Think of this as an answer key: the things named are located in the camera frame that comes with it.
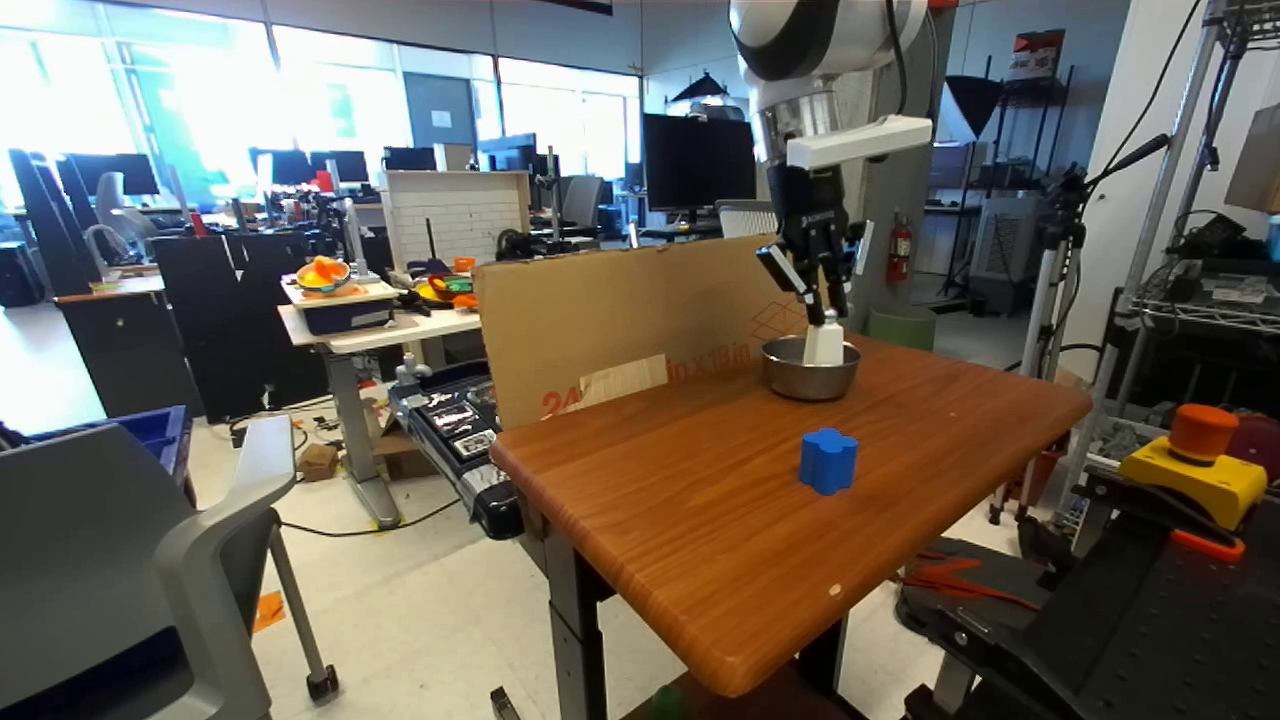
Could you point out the black tripod stand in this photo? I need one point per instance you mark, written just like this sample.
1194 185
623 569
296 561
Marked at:
1064 254

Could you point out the brown cardboard panel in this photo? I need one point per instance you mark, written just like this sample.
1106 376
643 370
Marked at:
602 324

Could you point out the black equipment tray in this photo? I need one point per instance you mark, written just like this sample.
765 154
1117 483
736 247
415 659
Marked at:
455 443

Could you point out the white cluttered desk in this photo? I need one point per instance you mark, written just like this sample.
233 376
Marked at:
353 385

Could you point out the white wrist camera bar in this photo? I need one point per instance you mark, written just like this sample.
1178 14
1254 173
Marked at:
862 137

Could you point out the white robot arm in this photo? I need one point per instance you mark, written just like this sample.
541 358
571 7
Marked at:
826 42

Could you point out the small white bottle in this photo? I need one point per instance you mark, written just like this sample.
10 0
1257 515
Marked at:
826 346

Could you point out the black computer monitor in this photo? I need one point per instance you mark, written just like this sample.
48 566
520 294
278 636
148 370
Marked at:
696 160

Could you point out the black cabinet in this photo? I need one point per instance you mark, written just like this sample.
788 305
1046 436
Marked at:
233 324

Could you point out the tray with orange objects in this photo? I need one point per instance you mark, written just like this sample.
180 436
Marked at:
336 297

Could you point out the metal bowl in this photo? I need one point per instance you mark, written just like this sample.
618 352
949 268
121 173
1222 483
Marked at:
810 381

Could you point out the white grid board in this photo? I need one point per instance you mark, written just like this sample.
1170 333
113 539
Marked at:
455 221

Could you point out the red wall sign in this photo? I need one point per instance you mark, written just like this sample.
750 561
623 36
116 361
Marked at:
1038 55

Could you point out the blue cube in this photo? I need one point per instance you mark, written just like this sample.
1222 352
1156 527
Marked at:
831 462

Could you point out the colourful toy pile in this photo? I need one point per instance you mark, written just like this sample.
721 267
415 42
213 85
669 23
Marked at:
449 284

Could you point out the light grey plastic chair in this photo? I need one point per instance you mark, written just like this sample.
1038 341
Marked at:
121 573

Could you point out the black table leg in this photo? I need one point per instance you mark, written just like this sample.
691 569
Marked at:
573 625

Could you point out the metal shelf rack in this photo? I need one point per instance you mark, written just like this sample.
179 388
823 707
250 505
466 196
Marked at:
1200 312

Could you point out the red fire extinguisher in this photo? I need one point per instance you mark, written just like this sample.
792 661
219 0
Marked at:
903 254

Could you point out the yellow emergency stop button box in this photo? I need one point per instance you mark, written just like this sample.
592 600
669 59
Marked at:
1194 467

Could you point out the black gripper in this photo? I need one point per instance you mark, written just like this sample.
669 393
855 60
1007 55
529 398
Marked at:
810 204

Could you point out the blue plastic bin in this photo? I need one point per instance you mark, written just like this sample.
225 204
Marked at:
159 436

